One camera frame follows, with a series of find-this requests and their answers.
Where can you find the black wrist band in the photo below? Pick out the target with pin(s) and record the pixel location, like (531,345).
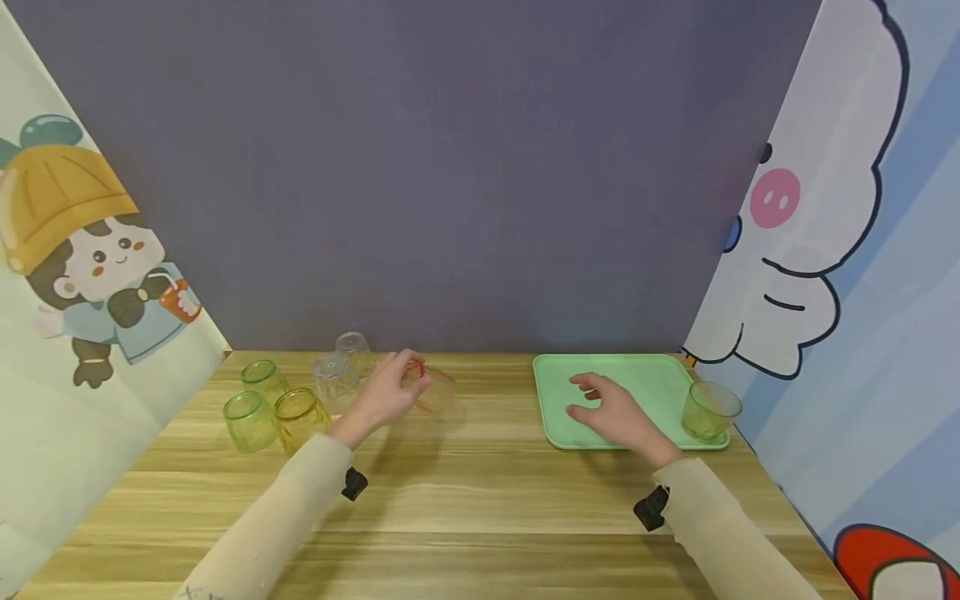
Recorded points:
(651,508)
(354,483)

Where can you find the green plastic tray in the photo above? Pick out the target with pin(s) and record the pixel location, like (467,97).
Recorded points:
(645,383)

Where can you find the person's right fingers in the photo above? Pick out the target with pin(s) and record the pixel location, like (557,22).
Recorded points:
(594,394)

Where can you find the person's left fingers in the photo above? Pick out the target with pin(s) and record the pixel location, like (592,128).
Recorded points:
(409,360)

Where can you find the person's left thumb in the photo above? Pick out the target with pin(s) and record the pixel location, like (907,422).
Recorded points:
(417,389)

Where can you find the yellow glass cup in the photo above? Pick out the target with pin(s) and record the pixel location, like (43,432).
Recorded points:
(301,418)

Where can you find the orange glass cup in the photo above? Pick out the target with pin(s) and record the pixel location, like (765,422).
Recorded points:
(436,390)

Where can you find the person's left hand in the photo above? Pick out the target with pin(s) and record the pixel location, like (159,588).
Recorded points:
(384,397)

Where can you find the person's right index finger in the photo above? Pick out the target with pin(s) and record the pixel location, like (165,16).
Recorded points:
(589,382)

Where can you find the person's right thumb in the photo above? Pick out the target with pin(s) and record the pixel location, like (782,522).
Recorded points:
(583,411)

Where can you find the green glass cup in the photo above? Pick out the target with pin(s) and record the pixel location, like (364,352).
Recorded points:
(709,410)
(264,381)
(250,421)

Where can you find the person's left forearm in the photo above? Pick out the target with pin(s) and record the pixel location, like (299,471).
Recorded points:
(259,525)

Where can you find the person's right hand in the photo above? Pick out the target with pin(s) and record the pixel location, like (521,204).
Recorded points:
(622,415)

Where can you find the clear glass cup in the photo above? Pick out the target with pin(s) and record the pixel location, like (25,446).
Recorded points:
(336,379)
(354,350)

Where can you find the person's right forearm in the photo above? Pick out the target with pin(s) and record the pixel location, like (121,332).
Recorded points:
(731,533)

